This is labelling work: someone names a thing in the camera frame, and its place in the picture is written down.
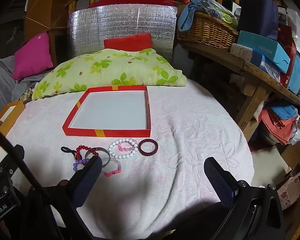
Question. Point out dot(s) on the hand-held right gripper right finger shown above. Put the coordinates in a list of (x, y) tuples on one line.
[(218, 180)]

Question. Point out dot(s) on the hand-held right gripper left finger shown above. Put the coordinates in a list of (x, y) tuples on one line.
[(88, 177)]

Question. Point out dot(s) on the silver metal bangle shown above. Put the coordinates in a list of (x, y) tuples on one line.
[(100, 150)]

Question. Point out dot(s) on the dark red bangle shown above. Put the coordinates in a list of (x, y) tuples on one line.
[(140, 147)]

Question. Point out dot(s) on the red shallow cardboard box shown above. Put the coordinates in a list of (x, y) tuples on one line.
[(115, 110)]

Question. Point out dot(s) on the floral paper bag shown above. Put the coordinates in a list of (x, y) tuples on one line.
[(288, 192)]

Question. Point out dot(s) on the folded coral cloth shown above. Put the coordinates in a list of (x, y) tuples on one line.
[(277, 127)]

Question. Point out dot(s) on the orange paper bag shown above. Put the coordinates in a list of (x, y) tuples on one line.
[(7, 120)]

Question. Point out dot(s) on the folded blue cloth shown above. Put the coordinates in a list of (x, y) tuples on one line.
[(282, 111)]

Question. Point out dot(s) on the wooden bench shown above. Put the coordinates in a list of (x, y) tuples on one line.
[(260, 80)]

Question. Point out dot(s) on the green floral pillow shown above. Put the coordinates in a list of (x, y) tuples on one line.
[(110, 65)]

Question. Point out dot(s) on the grey cloth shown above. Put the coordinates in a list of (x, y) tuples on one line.
[(2, 85)]

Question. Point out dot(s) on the white patterned box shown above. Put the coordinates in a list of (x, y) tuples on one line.
[(242, 52)]

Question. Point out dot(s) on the light blue paper bag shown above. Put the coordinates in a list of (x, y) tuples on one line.
[(298, 73)]

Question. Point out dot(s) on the magenta pillow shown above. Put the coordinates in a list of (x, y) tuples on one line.
[(32, 55)]

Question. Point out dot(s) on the blue cardboard box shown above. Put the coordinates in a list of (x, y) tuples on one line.
[(262, 50)]

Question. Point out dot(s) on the red cushion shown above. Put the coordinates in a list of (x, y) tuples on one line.
[(128, 41)]

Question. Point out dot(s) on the red paper bag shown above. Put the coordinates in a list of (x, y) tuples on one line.
[(288, 55)]

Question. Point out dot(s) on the wicker basket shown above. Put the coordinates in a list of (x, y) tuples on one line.
[(205, 32)]

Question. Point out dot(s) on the silver foil insulation mat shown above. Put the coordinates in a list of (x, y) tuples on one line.
[(120, 20)]

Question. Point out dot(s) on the navy fabric bag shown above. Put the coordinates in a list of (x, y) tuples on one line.
[(258, 15)]

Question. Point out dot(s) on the brown cardboard sheet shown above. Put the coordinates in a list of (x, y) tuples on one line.
[(47, 5)]

